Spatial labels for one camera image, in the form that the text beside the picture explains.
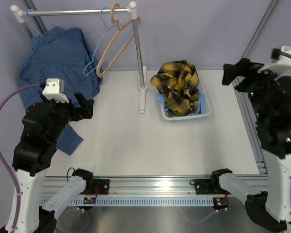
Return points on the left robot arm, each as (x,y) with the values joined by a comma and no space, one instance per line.
(44,123)

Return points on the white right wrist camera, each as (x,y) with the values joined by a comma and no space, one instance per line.
(281,61)

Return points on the aluminium frame post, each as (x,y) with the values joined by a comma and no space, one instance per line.
(260,27)

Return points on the blue checkered shirt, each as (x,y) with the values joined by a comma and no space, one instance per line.
(65,54)

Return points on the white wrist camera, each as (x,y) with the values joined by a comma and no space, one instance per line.
(281,61)
(54,90)

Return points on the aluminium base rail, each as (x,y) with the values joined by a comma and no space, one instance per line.
(149,186)

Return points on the white plastic basket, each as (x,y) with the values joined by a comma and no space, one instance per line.
(207,108)

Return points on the blue wire hanger left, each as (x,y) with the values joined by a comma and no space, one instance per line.
(30,22)

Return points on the yellow plaid shirt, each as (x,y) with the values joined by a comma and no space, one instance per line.
(178,83)

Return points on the white slotted cable duct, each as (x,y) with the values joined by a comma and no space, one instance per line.
(142,201)

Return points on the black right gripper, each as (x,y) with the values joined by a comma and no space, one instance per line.
(242,68)

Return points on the light blue shirt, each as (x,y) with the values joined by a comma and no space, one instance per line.
(201,104)

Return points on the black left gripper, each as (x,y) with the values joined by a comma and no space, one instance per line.
(85,111)

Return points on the wooden hanger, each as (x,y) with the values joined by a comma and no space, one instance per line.
(135,22)

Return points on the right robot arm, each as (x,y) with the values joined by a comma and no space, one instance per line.
(269,92)

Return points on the white clothes rack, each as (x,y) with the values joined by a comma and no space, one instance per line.
(19,14)

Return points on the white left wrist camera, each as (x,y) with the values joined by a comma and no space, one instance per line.
(54,90)

